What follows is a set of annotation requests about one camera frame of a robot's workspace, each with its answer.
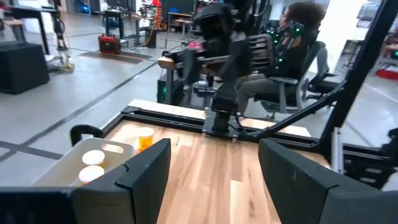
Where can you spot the black table clamp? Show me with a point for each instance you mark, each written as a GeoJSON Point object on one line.
{"type": "Point", "coordinates": [77, 129]}

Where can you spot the white plastic bin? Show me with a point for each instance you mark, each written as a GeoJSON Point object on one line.
{"type": "Point", "coordinates": [62, 169]}

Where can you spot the black metal table frame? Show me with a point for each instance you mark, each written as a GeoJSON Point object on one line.
{"type": "Point", "coordinates": [174, 119]}

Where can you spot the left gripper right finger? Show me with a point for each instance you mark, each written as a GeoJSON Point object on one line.
{"type": "Point", "coordinates": [295, 193]}

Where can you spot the black cabinet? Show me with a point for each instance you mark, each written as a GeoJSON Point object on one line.
{"type": "Point", "coordinates": [21, 68]}

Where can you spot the red equipment case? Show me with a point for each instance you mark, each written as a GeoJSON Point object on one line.
{"type": "Point", "coordinates": [109, 44]}

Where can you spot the seated person with headset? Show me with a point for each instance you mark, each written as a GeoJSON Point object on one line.
{"type": "Point", "coordinates": [289, 62]}

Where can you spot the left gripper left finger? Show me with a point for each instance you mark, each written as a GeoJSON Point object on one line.
{"type": "Point", "coordinates": [143, 193]}

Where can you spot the dark floor mat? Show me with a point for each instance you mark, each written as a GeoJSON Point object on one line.
{"type": "Point", "coordinates": [115, 57]}

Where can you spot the orange pill bottle white cap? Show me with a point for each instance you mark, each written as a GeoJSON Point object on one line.
{"type": "Point", "coordinates": [91, 173]}
{"type": "Point", "coordinates": [93, 157]}
{"type": "Point", "coordinates": [145, 141]}

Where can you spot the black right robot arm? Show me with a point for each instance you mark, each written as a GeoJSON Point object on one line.
{"type": "Point", "coordinates": [224, 102]}

